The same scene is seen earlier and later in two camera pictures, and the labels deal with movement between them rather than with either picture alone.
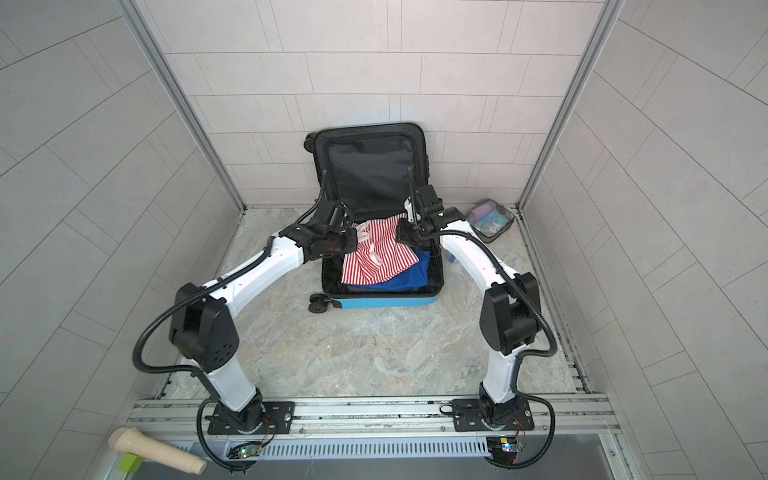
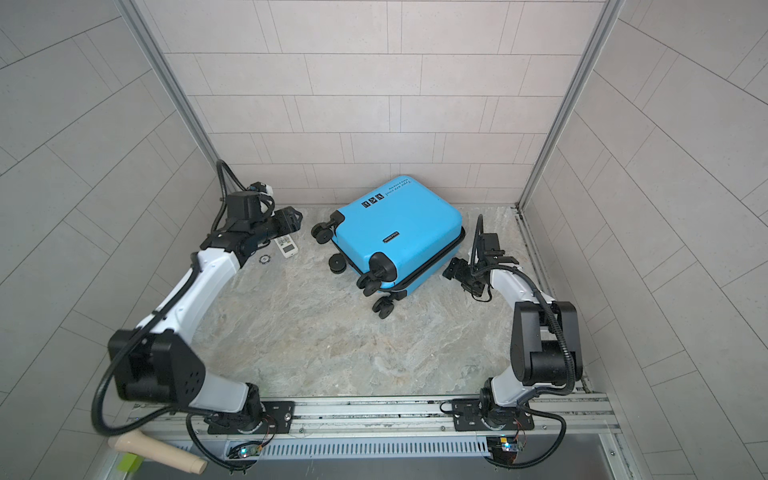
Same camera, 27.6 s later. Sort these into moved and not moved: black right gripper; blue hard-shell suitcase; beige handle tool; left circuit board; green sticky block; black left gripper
Moved: black right gripper; blue hard-shell suitcase; black left gripper
Not moved: green sticky block; left circuit board; beige handle tool
